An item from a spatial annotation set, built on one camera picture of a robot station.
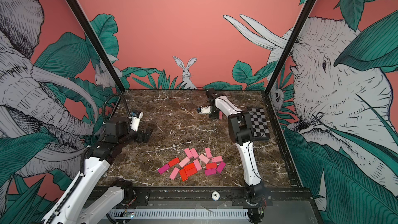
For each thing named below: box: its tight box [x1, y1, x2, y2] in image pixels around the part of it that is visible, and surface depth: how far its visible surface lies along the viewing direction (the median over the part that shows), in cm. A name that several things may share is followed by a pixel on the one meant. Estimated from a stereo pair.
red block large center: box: [183, 161, 198, 178], surface depth 83 cm
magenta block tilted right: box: [216, 161, 227, 174], surface depth 85 cm
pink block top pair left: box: [183, 147, 194, 160], surface depth 90 cm
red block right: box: [205, 162, 218, 170], surface depth 86 cm
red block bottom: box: [179, 168, 189, 182], surface depth 82 cm
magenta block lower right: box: [204, 168, 217, 176], surface depth 83 cm
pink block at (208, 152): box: [204, 147, 212, 159], surface depth 90 cm
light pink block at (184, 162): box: [178, 156, 191, 168], surface depth 86 cm
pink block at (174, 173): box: [168, 166, 180, 180], surface depth 83 cm
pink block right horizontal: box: [211, 155, 223, 163], surface depth 88 cm
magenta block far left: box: [158, 163, 170, 175], surface depth 84 cm
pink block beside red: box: [192, 158, 203, 172], surface depth 86 cm
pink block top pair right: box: [189, 147, 199, 159], surface depth 90 cm
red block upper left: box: [167, 157, 181, 168], surface depth 87 cm
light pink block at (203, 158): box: [198, 153, 210, 164], surface depth 88 cm
